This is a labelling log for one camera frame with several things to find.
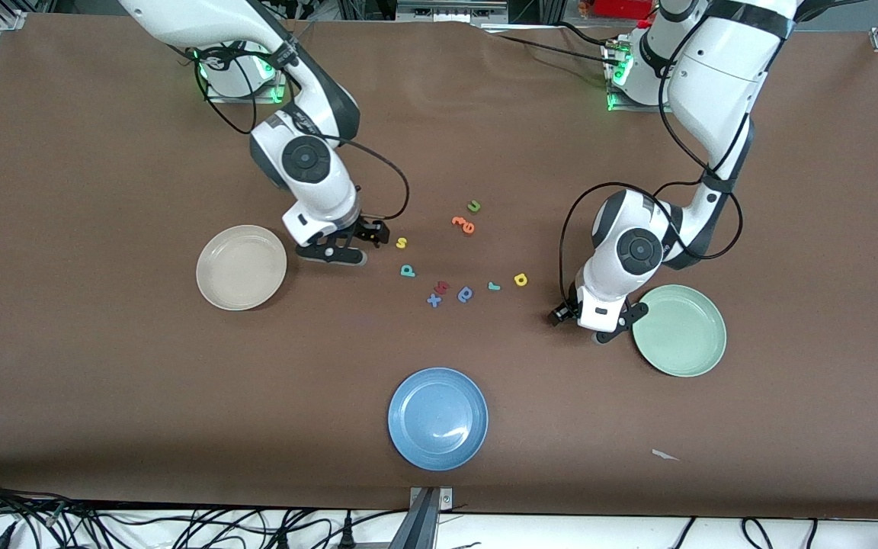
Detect beige brown plate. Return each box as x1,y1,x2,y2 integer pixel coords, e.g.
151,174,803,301
196,224,288,312

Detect green plate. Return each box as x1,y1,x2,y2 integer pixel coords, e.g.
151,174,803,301
632,284,728,378

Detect blue plate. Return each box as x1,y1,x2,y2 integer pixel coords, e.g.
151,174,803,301
388,368,489,472

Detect brown table cover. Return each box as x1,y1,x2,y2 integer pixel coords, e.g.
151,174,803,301
0,14,878,521

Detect red box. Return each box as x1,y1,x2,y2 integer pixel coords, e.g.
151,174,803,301
594,0,655,21

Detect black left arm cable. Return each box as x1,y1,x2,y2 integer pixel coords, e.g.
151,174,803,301
559,42,746,307

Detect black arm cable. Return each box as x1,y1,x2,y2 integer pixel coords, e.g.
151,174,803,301
194,46,411,223
559,42,746,307

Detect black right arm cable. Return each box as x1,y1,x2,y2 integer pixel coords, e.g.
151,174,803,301
194,46,411,223

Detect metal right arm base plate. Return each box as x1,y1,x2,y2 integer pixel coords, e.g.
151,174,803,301
205,82,287,104

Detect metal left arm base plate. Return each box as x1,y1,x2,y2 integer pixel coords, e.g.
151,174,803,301
608,93,687,114

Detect aluminium frame rail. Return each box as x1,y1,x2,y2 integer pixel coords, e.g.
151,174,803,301
397,0,510,24

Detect aluminium mount post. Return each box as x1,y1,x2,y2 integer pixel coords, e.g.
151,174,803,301
389,486,455,549

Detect black table cable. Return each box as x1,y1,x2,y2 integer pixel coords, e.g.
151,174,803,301
557,21,617,47
485,30,610,65

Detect black floor cable bundle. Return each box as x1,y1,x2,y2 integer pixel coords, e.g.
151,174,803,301
111,505,409,549
668,517,821,549
0,477,112,549

